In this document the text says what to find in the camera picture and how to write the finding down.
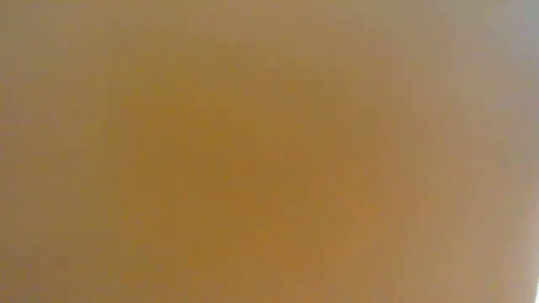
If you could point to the yellow plastic bin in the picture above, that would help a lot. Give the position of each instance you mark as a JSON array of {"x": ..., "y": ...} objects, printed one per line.
[{"x": 269, "y": 151}]

